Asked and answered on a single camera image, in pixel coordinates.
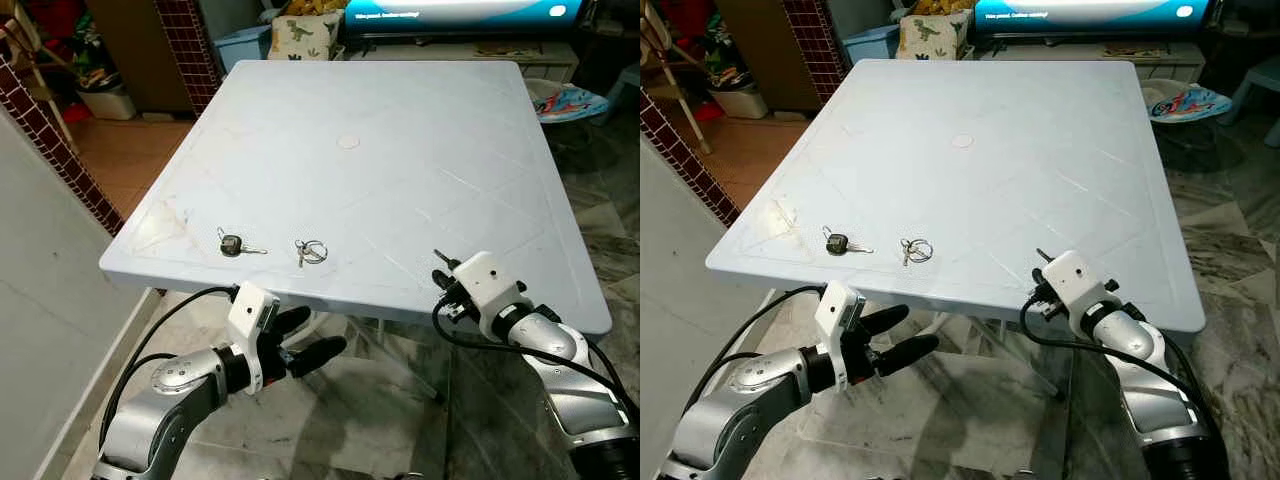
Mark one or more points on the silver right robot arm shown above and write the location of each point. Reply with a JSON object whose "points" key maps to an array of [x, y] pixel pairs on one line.
{"points": [[560, 345], [1145, 345]]}

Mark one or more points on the key with black head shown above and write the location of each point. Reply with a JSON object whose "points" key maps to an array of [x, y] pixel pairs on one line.
{"points": [[231, 245], [838, 244]]}

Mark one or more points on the white plastic square table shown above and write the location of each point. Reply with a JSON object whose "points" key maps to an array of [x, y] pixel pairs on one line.
{"points": [[990, 180], [380, 180]]}

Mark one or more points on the white television cabinet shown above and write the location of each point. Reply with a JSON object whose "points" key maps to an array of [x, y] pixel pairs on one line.
{"points": [[450, 50], [1080, 50]]}

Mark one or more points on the dinosaur print cushion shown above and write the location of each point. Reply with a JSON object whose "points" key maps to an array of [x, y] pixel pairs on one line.
{"points": [[930, 38], [300, 38]]}

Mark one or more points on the flat screen television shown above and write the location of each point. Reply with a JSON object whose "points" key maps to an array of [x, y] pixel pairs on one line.
{"points": [[1090, 12], [460, 12]]}

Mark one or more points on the white plastic container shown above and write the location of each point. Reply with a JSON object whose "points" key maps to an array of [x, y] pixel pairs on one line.
{"points": [[108, 104], [740, 102]]}

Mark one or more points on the yellow plush toy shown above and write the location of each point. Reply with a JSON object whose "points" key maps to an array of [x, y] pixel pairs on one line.
{"points": [[945, 6], [315, 6]]}

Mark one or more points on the pale blue plastic chair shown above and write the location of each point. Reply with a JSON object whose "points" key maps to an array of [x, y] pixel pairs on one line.
{"points": [[1258, 85]]}

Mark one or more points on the wooden folding chair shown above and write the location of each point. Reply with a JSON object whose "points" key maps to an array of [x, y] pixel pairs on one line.
{"points": [[686, 95], [46, 95]]}

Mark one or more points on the brown wooden cabinet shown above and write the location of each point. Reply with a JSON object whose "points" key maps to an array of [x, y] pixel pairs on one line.
{"points": [[765, 50], [140, 50]]}

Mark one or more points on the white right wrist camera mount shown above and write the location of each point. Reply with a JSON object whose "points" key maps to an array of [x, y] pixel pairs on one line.
{"points": [[1075, 280], [488, 282]]}

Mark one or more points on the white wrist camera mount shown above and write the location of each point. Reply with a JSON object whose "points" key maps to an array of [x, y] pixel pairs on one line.
{"points": [[835, 315], [1075, 280], [248, 315], [488, 282]]}

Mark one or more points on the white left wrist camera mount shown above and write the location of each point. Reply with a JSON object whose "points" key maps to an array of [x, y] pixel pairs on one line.
{"points": [[248, 315], [835, 315]]}

